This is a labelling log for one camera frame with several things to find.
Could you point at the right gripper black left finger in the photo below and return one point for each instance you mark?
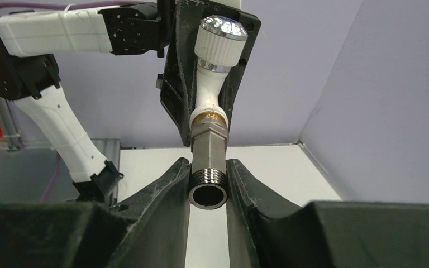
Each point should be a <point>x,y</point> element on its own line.
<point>148,229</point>

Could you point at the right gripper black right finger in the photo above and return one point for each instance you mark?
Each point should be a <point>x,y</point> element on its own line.
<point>267,230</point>

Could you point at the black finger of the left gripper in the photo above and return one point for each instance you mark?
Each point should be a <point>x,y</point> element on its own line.
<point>252,25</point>
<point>178,82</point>

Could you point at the white faucet with chrome knob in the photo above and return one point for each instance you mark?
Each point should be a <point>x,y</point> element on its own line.
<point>219,43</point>

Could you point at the metal tee pipe fitting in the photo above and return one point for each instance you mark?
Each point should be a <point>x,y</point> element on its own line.
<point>208,184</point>

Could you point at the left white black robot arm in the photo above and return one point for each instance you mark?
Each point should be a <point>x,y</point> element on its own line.
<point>31,34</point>

